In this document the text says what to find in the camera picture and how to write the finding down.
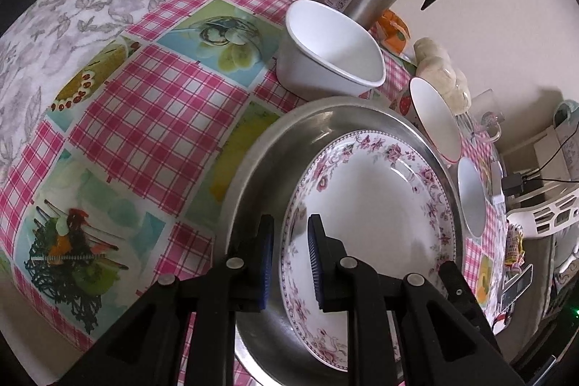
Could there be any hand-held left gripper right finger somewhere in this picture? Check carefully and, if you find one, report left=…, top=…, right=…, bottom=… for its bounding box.
left=308, top=214, right=525, bottom=386

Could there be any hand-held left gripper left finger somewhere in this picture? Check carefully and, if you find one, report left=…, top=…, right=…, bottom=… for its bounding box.
left=59, top=214, right=276, bottom=386

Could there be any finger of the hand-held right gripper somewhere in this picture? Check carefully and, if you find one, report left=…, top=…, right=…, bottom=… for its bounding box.
left=441, top=260, right=503, bottom=353

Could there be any round floral rim plate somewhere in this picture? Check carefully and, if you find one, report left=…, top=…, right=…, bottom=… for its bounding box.
left=280, top=131, right=457, bottom=374

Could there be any small floral bowl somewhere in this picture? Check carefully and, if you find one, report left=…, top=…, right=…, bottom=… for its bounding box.
left=457, top=157, right=488, bottom=238

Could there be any stainless steel basin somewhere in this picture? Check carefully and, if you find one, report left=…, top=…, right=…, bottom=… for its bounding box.
left=224, top=96, right=464, bottom=386

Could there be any strawberry print bowl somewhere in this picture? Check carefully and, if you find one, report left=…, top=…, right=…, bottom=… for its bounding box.
left=398, top=76, right=462, bottom=164

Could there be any white square bowl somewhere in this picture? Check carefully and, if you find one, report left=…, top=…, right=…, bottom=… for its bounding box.
left=276, top=0, right=386, bottom=102

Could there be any smartphone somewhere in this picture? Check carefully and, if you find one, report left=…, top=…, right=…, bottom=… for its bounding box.
left=500, top=264, right=534, bottom=310

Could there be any colourful candy packet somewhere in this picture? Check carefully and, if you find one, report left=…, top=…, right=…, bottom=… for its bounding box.
left=504, top=223, right=525, bottom=267

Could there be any small white box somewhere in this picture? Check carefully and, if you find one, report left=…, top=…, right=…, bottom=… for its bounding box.
left=491, top=160, right=505, bottom=206

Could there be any white plastic rack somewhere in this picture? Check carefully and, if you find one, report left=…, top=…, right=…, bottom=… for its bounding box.
left=507, top=182, right=579, bottom=273

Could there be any black power adapter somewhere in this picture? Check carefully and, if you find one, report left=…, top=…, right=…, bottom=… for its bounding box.
left=503, top=173, right=525, bottom=197

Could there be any white wooden stand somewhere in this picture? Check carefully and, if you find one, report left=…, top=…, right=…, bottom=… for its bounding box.
left=534, top=126, right=571, bottom=179

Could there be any clear glass mug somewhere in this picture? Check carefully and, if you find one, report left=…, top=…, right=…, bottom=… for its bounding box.
left=466, top=88, right=504, bottom=141

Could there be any white paper bag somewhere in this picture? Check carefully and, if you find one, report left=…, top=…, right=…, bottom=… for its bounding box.
left=554, top=110, right=579, bottom=170

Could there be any teal plush item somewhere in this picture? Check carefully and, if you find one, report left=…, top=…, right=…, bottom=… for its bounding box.
left=554, top=99, right=579, bottom=124

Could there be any bag of steamed buns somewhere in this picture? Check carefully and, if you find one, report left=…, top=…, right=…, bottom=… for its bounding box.
left=414, top=37, right=472, bottom=115

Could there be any orange snack packet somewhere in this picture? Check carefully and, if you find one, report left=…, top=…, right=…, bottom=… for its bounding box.
left=371, top=8, right=412, bottom=54

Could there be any grey floral cloth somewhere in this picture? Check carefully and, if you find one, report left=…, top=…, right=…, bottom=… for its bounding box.
left=0, top=0, right=254, bottom=188

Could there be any black cable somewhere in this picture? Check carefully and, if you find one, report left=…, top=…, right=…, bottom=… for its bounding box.
left=520, top=128, right=579, bottom=183

